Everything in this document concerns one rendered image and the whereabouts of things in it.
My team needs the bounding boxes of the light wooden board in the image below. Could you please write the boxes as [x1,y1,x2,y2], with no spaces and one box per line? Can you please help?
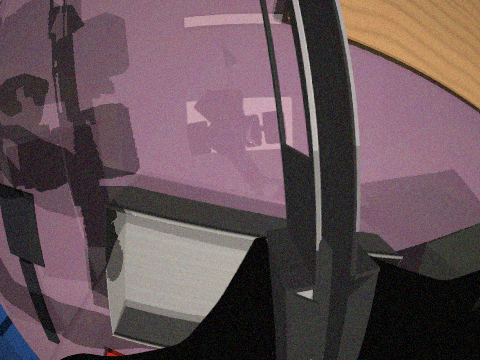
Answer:
[339,0,480,113]

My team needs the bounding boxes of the black spatula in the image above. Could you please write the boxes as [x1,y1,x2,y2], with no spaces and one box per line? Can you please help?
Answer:
[0,184,60,344]

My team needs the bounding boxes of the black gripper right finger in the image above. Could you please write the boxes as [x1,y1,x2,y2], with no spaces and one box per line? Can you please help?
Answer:
[357,256,480,360]

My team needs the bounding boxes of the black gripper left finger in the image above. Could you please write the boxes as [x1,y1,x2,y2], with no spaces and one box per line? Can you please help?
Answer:
[60,237,276,360]

